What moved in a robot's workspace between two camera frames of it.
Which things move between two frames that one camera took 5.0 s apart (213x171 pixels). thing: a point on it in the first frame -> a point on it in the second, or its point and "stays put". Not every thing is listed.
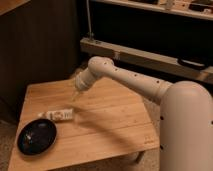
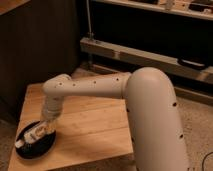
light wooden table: x=110 y=120 stays put
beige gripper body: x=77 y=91 -> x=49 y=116
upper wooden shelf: x=199 y=8 stays put
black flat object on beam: x=191 y=63 stays put
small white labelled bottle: x=55 y=115 -> x=35 y=134
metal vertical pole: x=89 y=20 stays put
